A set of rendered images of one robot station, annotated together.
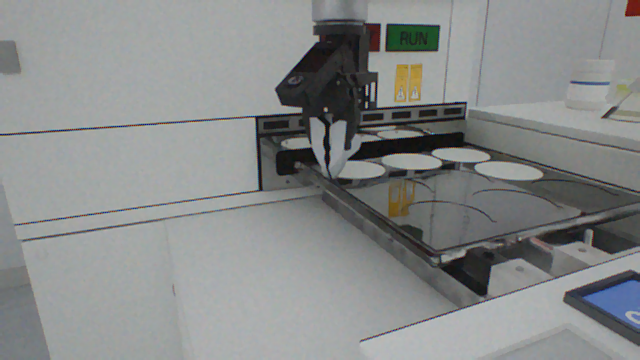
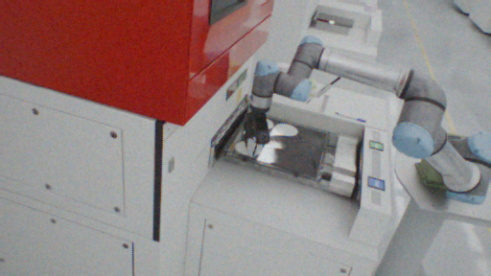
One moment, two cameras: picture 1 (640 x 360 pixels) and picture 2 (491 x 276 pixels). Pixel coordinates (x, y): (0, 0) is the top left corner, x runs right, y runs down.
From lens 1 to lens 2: 1.11 m
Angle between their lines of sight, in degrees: 50
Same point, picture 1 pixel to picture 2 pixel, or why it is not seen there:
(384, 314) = (302, 197)
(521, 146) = (277, 112)
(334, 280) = (280, 194)
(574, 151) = (299, 116)
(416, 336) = (363, 201)
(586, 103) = not seen: hidden behind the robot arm
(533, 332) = (370, 194)
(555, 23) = not seen: outside the picture
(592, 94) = not seen: hidden behind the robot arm
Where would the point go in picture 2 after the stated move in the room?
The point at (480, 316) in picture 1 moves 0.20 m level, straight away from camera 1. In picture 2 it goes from (364, 194) to (328, 158)
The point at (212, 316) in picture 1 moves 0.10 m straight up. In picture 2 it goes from (273, 221) to (279, 198)
